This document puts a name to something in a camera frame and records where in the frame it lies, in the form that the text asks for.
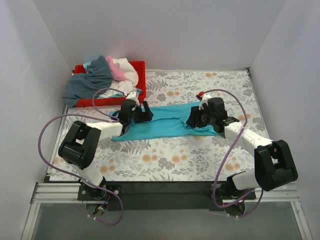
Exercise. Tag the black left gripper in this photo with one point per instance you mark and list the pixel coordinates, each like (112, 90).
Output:
(139, 114)

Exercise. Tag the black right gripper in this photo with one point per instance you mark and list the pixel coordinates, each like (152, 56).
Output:
(198, 118)

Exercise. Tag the turquoise t shirt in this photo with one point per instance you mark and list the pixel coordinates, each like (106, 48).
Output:
(167, 121)

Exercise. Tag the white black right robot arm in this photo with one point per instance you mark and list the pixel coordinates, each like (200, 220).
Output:
(274, 165)

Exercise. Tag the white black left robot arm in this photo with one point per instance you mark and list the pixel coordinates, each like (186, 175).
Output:
(79, 146)

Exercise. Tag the pink t shirt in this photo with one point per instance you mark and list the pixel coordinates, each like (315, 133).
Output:
(116, 73)

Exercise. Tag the red plastic bin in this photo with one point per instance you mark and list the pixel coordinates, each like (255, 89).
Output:
(139, 67)

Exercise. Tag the white t shirt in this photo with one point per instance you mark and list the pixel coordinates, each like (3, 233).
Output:
(105, 75)

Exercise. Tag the dark grey t shirt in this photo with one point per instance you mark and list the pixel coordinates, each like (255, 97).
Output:
(85, 85)

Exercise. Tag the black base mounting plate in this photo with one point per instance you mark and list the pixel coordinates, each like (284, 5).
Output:
(159, 195)

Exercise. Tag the light teal garment in bin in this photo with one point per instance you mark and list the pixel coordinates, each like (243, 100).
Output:
(127, 86)

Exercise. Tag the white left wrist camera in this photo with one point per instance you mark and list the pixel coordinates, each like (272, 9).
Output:
(133, 96)

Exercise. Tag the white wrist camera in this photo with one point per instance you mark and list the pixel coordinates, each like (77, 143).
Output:
(203, 98)
(133, 96)

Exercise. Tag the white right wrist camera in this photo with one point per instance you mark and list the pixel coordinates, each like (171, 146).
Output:
(203, 98)

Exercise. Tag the aluminium frame rail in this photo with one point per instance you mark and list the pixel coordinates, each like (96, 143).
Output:
(273, 215)

